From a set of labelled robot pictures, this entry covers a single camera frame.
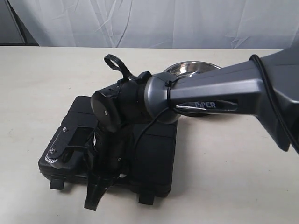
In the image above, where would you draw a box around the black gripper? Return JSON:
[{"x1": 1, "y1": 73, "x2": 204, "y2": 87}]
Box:
[{"x1": 84, "y1": 124, "x2": 133, "y2": 209}]

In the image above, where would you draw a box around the black plastic tool case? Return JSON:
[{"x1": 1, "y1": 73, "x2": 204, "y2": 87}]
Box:
[{"x1": 38, "y1": 96, "x2": 177, "y2": 205}]

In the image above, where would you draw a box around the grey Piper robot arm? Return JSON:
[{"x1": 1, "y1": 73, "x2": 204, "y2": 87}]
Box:
[{"x1": 84, "y1": 46, "x2": 299, "y2": 210}]

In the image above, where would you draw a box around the round stainless steel tray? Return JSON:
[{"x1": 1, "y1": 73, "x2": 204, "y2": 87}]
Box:
[{"x1": 164, "y1": 61, "x2": 221, "y2": 118}]

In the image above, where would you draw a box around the white backdrop curtain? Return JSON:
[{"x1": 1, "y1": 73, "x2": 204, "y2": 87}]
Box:
[{"x1": 5, "y1": 0, "x2": 299, "y2": 49}]

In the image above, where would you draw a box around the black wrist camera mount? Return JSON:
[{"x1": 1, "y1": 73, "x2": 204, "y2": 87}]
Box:
[{"x1": 45, "y1": 126, "x2": 94, "y2": 169}]

